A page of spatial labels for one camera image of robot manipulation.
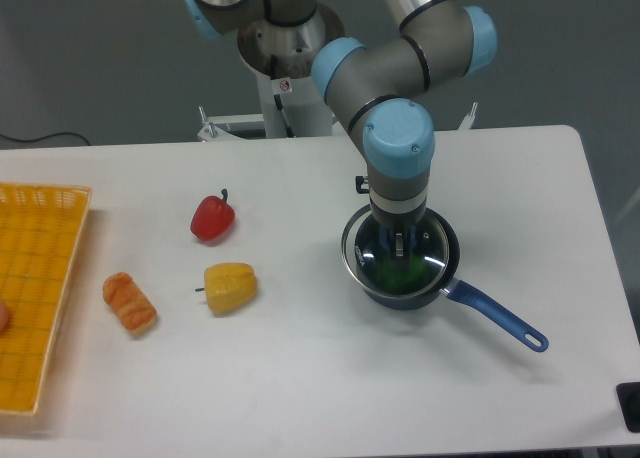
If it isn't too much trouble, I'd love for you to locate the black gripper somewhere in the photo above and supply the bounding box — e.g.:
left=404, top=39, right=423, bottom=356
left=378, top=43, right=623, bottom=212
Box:
left=370, top=203, right=426, bottom=258

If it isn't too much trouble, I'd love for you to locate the glass pot lid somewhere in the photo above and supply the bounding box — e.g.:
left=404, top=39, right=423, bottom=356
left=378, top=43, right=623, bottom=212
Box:
left=341, top=206, right=452, bottom=300

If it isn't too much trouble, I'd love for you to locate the dark blue saucepan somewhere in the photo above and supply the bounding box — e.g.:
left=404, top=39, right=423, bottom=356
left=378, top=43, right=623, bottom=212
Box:
left=354, top=210, right=549, bottom=353

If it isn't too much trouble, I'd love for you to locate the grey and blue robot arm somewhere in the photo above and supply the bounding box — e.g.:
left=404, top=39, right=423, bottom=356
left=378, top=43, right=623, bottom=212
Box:
left=184, top=0, right=497, bottom=257

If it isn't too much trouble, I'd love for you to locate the green toy bell pepper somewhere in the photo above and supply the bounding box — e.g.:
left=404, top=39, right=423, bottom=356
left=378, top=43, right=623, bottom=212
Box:
left=375, top=254, right=430, bottom=294

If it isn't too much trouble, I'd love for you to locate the yellow toy bell pepper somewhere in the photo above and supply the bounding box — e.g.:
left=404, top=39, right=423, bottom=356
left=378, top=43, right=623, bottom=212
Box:
left=203, top=262, right=258, bottom=315

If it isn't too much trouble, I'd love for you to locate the red toy bell pepper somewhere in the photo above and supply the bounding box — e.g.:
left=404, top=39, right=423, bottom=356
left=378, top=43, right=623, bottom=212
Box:
left=190, top=188, right=236, bottom=242

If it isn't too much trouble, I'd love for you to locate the black device at table edge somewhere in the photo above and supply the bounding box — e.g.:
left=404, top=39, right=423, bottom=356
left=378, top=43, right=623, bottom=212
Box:
left=616, top=382, right=640, bottom=433

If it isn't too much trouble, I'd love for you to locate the toy bread roll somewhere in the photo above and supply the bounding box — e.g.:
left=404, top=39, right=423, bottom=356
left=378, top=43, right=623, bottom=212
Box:
left=103, top=272, right=157, bottom=336

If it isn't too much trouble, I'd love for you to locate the yellow woven basket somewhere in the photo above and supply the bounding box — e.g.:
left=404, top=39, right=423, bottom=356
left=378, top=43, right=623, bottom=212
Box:
left=1, top=182, right=92, bottom=416

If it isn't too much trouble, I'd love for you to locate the white table frame bracket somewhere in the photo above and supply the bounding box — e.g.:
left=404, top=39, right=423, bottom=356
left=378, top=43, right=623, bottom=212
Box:
left=196, top=106, right=266, bottom=143

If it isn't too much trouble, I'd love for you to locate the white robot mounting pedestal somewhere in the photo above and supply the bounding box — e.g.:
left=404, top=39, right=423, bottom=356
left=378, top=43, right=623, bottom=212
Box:
left=237, top=4, right=345, bottom=138

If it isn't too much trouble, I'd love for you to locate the black cable on floor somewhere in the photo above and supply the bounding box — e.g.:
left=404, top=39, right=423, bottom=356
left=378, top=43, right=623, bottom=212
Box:
left=0, top=131, right=91, bottom=145

